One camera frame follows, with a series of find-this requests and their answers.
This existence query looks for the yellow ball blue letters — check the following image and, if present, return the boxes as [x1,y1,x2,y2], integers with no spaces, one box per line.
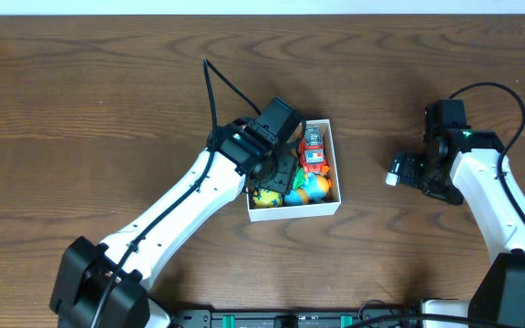
[252,189,283,209]

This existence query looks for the red toy fire truck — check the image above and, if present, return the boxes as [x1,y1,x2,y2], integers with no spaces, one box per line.
[298,125,330,176]

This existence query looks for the blue orange toy figure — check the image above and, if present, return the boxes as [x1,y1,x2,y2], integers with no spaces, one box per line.
[283,174,332,206]

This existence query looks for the green round disc toy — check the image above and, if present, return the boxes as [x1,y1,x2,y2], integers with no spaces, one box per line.
[292,168,308,190]

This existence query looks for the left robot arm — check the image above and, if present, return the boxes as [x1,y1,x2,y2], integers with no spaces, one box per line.
[49,97,305,328]

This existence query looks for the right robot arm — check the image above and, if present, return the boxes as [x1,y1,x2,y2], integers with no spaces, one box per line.
[386,99,525,327]

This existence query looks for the white cardboard box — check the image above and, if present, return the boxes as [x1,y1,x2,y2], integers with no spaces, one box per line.
[247,119,341,221]

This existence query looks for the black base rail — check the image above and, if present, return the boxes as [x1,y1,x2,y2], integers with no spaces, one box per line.
[170,301,417,328]

